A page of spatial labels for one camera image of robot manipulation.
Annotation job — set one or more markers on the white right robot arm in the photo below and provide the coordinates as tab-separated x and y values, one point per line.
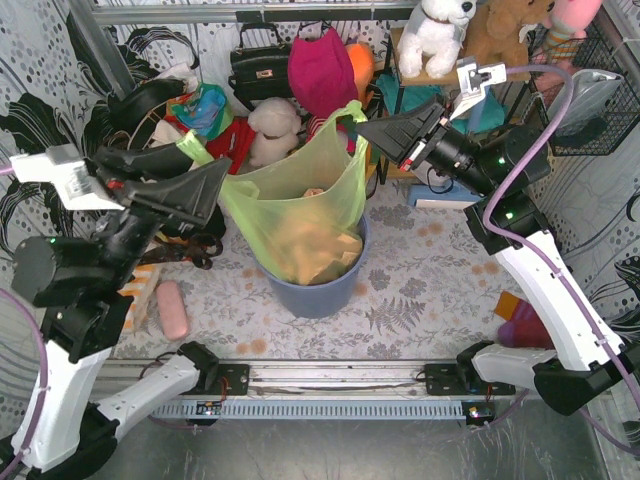
587	357

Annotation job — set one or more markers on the wooden metal shelf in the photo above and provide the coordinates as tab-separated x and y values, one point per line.
403	93

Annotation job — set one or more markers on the blue plastic trash bin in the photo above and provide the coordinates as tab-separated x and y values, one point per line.
323	300

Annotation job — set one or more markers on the cream canvas tote bag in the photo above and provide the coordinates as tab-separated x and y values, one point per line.
166	133

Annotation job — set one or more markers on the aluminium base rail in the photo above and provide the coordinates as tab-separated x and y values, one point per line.
335	390

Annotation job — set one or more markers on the white fluffy plush dog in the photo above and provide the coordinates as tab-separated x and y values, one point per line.
276	124

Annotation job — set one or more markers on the brown patterned leather bag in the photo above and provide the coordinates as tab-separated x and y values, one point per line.
200	249

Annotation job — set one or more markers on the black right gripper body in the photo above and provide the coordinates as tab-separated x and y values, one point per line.
425	148

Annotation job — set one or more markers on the pink cylindrical pillow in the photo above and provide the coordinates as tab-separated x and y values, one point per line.
172	311

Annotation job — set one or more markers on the orange white checkered cloth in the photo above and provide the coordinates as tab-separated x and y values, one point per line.
140	288

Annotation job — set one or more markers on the orange plush toy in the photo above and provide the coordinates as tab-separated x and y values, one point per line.
362	61

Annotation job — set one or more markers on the black wire basket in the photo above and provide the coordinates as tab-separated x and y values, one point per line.
604	133

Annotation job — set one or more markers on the green plastic trash bag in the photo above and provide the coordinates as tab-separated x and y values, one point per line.
257	201

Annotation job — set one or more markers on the white grey plush dog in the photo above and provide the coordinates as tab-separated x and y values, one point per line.
433	36

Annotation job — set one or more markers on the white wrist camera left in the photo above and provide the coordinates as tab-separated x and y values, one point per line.
65	168

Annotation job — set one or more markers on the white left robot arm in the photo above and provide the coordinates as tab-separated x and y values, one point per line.
79	285

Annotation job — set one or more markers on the white pink plush doll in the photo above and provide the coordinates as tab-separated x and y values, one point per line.
314	124

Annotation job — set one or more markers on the red folded cloth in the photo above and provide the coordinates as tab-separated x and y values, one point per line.
233	143

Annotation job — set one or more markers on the purple red plush toy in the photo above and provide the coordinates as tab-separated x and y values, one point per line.
522	327

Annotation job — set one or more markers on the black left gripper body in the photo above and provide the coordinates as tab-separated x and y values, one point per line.
133	198

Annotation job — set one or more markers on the magenta cloth bag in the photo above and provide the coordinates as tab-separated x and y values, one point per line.
320	74

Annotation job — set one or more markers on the crumpled brown printed paper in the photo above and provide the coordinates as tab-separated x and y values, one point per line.
312	250

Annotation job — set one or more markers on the black leather handbag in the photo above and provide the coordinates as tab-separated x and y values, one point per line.
260	73

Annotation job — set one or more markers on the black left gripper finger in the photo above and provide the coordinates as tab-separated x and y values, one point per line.
189	198
158	163

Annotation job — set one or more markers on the pink plush toy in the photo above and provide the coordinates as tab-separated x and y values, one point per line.
566	24

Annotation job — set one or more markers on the silver foil pouch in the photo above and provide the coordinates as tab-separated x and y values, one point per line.
592	89

